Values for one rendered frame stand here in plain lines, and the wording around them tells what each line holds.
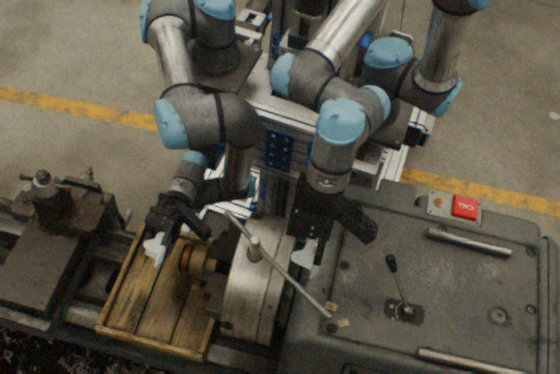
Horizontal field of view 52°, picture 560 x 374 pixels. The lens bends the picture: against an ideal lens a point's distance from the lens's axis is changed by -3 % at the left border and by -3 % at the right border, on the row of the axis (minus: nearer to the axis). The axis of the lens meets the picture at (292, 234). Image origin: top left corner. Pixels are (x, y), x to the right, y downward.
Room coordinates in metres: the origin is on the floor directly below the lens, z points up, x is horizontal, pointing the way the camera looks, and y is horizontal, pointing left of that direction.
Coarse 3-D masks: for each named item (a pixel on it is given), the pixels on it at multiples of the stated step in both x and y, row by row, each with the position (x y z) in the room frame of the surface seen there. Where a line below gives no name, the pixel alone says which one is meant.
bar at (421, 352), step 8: (416, 352) 0.50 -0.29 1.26; (424, 352) 0.49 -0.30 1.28; (432, 352) 0.49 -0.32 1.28; (440, 352) 0.50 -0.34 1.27; (432, 360) 0.48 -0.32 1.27; (440, 360) 0.48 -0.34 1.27; (448, 360) 0.48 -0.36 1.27; (456, 360) 0.48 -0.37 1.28; (464, 360) 0.49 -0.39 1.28; (472, 360) 0.49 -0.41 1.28; (464, 368) 0.47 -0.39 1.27; (472, 368) 0.47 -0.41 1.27; (480, 368) 0.48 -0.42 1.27; (488, 368) 0.48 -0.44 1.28; (496, 368) 0.48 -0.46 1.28; (504, 368) 0.48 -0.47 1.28
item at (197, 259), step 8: (184, 248) 0.73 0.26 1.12; (192, 248) 0.73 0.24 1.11; (200, 248) 0.73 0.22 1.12; (184, 256) 0.71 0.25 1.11; (192, 256) 0.71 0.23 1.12; (200, 256) 0.71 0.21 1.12; (208, 256) 0.72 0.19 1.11; (184, 264) 0.69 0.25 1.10; (192, 264) 0.69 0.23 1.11; (200, 264) 0.69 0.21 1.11; (208, 264) 0.70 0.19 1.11; (216, 264) 0.70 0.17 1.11; (184, 272) 0.68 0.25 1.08; (192, 272) 0.68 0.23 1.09; (200, 272) 0.68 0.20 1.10; (216, 272) 0.71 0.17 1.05
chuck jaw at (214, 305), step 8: (208, 272) 0.68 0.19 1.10; (200, 280) 0.66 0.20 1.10; (208, 280) 0.66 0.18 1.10; (216, 280) 0.66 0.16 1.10; (224, 280) 0.67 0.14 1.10; (208, 288) 0.64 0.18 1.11; (216, 288) 0.64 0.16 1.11; (224, 288) 0.64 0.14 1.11; (208, 296) 0.62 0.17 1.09; (216, 296) 0.62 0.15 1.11; (208, 304) 0.59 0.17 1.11; (216, 304) 0.60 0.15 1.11; (208, 312) 0.58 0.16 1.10; (216, 312) 0.58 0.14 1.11; (232, 328) 0.56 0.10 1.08
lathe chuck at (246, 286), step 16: (256, 224) 0.76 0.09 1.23; (272, 224) 0.77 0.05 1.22; (240, 240) 0.70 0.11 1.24; (272, 240) 0.72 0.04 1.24; (240, 256) 0.66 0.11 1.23; (272, 256) 0.68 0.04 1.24; (240, 272) 0.63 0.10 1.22; (256, 272) 0.64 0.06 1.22; (240, 288) 0.60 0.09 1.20; (256, 288) 0.61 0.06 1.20; (224, 304) 0.57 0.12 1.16; (240, 304) 0.58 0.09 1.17; (256, 304) 0.58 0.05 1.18; (224, 320) 0.56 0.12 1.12; (240, 320) 0.56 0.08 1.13; (256, 320) 0.56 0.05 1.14; (240, 336) 0.55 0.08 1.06; (256, 336) 0.55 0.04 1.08
